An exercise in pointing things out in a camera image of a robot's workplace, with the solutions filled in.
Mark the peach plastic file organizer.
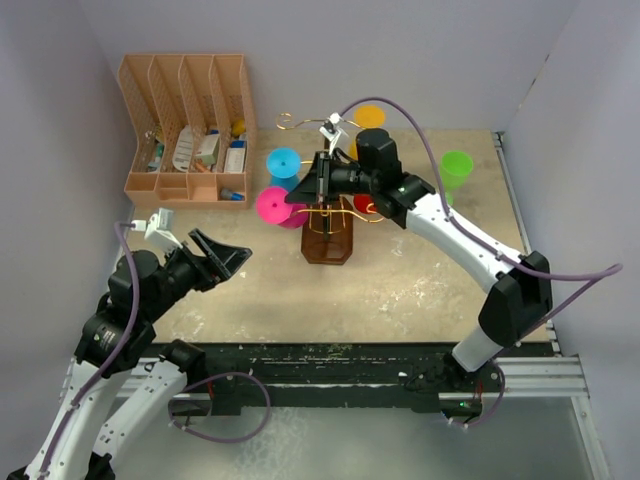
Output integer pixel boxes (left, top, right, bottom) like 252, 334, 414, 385
117, 53, 258, 210

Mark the pink wine glass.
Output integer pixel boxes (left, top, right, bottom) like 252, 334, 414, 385
256, 186, 308, 229

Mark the yellow wine glass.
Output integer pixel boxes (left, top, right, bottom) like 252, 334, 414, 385
348, 104, 386, 131

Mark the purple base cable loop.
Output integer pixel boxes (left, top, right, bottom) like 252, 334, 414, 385
167, 372, 271, 444

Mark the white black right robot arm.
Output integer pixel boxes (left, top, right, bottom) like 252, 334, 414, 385
285, 128, 553, 391

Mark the grey blue cylinder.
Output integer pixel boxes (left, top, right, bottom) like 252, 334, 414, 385
219, 188, 245, 201

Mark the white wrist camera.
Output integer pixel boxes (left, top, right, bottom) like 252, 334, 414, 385
319, 112, 350, 155
131, 208, 182, 255

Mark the green wine glass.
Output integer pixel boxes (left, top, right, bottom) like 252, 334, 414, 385
439, 151, 474, 206

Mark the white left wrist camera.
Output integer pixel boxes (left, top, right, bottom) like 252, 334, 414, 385
131, 208, 182, 255

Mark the blue wine glass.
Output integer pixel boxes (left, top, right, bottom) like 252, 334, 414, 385
266, 147, 301, 192

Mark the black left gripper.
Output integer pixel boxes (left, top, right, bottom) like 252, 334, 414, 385
144, 227, 251, 321

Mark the white medicine box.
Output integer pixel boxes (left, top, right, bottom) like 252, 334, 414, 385
194, 133, 220, 167

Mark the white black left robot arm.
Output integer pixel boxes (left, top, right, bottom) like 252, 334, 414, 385
8, 229, 252, 479

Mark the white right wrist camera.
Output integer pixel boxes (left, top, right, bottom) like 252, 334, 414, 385
319, 112, 350, 155

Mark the gold black wine glass rack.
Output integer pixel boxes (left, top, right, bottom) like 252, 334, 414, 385
299, 115, 375, 265

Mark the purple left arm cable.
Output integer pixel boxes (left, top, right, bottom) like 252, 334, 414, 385
37, 221, 151, 480

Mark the white blue box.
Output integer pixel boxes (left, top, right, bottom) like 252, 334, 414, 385
223, 139, 248, 174

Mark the red wine glass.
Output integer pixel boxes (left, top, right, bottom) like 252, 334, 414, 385
353, 194, 377, 214

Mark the aluminium table frame rail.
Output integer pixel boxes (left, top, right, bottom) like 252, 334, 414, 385
64, 342, 591, 416

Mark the yellow small object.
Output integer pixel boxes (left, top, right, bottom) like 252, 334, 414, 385
231, 119, 246, 137

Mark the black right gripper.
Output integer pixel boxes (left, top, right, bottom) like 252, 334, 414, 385
286, 152, 378, 207

